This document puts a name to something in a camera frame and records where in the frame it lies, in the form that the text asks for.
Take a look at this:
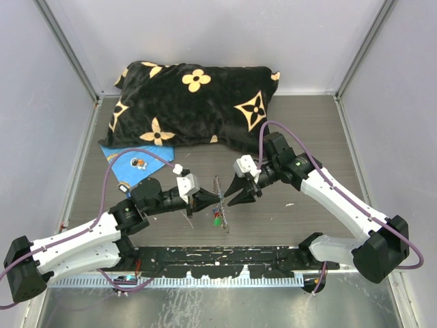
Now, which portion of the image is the purple cable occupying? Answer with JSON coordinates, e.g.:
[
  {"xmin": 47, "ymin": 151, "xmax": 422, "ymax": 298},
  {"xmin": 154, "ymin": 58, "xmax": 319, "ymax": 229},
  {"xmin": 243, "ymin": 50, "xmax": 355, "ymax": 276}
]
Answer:
[
  {"xmin": 257, "ymin": 121, "xmax": 425, "ymax": 269},
  {"xmin": 0, "ymin": 148, "xmax": 185, "ymax": 310}
]

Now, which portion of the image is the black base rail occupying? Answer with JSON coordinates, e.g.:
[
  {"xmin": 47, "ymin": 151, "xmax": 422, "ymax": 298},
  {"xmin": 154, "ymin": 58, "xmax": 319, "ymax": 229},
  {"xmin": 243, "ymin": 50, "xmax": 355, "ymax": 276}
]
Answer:
[{"xmin": 104, "ymin": 246, "xmax": 323, "ymax": 279}]

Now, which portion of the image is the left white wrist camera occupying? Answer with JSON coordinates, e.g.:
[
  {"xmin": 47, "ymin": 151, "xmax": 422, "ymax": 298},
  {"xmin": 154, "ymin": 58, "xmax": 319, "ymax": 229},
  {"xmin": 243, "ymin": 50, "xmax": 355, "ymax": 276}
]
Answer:
[{"xmin": 173, "ymin": 164, "xmax": 200, "ymax": 204}]

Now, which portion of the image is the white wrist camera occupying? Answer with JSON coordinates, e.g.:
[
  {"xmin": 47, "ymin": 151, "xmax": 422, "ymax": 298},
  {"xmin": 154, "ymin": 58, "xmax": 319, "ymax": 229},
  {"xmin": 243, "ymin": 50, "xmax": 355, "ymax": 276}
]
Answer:
[
  {"xmin": 173, "ymin": 164, "xmax": 200, "ymax": 204},
  {"xmin": 233, "ymin": 154, "xmax": 262, "ymax": 180}
]

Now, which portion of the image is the black floral plush pillow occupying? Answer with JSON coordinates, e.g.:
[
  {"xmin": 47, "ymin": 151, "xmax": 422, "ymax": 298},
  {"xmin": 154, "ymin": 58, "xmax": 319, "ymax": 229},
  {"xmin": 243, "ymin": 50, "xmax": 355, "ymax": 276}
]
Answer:
[{"xmin": 99, "ymin": 61, "xmax": 281, "ymax": 154}]

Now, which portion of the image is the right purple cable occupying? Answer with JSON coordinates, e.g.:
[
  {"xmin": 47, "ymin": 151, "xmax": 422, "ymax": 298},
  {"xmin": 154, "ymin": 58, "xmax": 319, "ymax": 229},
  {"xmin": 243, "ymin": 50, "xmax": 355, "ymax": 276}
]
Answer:
[{"xmin": 257, "ymin": 121, "xmax": 425, "ymax": 269}]

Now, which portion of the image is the white slotted cable duct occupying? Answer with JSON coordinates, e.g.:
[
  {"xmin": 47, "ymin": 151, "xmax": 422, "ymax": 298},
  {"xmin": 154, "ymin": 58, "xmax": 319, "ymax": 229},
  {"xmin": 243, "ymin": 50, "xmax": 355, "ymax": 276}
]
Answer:
[{"xmin": 50, "ymin": 272, "xmax": 304, "ymax": 288}]

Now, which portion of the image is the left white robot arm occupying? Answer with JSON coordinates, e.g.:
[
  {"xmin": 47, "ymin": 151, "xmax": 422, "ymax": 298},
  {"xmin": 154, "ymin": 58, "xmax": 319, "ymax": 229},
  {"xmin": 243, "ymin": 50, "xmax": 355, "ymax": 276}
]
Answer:
[{"xmin": 1, "ymin": 174, "xmax": 220, "ymax": 303}]

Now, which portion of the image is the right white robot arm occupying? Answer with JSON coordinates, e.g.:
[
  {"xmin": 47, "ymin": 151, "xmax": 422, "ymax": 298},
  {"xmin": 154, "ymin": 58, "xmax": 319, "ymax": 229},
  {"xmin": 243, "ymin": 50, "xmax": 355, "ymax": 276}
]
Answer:
[{"xmin": 225, "ymin": 132, "xmax": 410, "ymax": 284}]

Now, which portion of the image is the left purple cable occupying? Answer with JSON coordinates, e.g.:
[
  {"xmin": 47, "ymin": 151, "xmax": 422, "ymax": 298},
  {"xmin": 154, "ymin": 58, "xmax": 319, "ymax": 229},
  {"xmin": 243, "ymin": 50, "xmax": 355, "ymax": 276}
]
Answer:
[{"xmin": 0, "ymin": 148, "xmax": 185, "ymax": 310}]

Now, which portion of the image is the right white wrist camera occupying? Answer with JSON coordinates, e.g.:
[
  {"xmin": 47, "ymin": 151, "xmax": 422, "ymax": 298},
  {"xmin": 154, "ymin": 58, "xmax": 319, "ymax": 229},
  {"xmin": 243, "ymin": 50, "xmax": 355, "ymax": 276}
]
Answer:
[{"xmin": 233, "ymin": 154, "xmax": 262, "ymax": 180}]

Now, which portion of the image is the blue cartoon cloth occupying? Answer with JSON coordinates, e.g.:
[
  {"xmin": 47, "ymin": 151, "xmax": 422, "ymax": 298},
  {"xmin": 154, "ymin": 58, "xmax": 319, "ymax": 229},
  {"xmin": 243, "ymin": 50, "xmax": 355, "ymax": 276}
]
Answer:
[{"xmin": 111, "ymin": 146, "xmax": 174, "ymax": 188}]

